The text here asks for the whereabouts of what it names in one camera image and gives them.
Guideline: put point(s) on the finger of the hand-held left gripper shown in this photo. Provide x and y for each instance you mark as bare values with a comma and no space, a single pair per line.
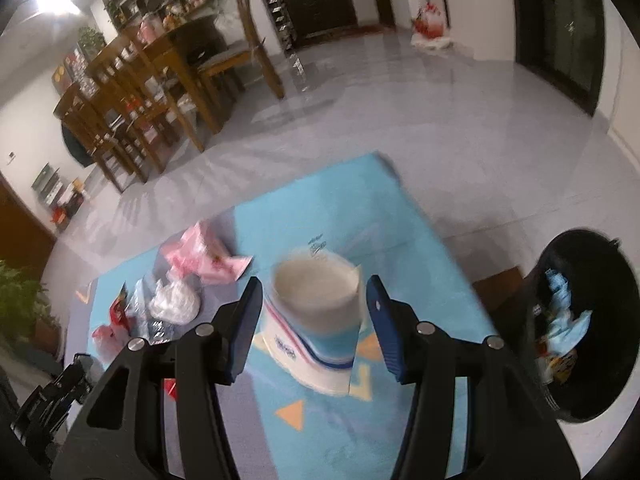
75,372

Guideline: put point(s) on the green potted plant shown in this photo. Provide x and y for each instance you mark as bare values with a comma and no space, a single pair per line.
20,300

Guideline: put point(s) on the white plastic bag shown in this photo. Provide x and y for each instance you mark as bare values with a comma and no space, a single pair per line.
172,302

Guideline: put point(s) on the blue patterned floor mat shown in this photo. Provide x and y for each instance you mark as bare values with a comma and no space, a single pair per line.
300,220

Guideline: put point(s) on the black round trash bin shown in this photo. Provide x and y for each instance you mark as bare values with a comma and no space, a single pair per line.
600,385

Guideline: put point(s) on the red orange snack wrapper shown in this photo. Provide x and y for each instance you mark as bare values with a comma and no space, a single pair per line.
560,365

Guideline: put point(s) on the pink red printed wrapper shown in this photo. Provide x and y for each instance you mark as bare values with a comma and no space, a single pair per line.
200,255

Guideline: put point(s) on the brown wooden panel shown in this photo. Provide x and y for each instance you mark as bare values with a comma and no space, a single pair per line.
15,230

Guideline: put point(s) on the dark glass door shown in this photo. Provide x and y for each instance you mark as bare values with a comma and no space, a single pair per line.
555,25

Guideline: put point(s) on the reddish translucent plastic bag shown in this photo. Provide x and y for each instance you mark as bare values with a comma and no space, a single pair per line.
105,337

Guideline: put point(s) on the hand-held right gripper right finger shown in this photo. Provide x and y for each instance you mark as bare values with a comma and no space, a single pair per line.
387,330

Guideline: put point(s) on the red bag by wall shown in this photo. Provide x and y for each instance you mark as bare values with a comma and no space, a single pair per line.
430,25

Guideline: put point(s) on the white blue paper cup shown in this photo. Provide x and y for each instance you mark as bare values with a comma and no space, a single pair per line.
315,300

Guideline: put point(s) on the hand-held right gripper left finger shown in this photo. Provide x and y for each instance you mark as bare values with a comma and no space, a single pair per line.
245,330

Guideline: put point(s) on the pile of assorted boxes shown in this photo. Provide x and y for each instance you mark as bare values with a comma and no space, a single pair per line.
55,200

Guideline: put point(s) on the wooden dining table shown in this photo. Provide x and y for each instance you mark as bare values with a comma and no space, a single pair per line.
195,35

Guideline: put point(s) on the clear plastic wrapper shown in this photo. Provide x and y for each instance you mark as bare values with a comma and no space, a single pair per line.
155,332

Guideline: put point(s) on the brown floor mat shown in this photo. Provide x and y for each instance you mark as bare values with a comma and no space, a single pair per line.
500,285

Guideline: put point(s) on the small shelf plant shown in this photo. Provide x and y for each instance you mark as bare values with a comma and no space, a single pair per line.
90,37

